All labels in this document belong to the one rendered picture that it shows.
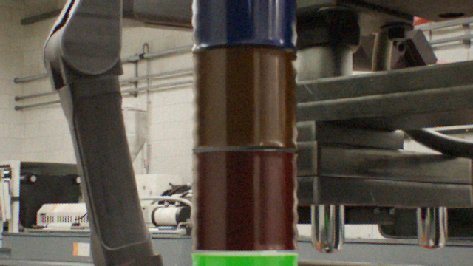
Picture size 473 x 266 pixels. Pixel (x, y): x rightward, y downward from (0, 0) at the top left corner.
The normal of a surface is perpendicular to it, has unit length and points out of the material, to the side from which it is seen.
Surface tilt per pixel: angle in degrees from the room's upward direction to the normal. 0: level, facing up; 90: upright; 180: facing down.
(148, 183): 90
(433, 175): 90
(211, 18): 104
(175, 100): 90
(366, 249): 90
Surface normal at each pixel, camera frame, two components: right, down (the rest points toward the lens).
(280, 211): 0.68, -0.31
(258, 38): 0.24, -0.33
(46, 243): -0.71, -0.07
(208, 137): -0.70, 0.18
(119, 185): 0.46, -0.09
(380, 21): 0.00, 1.00
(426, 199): 0.74, -0.06
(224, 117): -0.38, 0.16
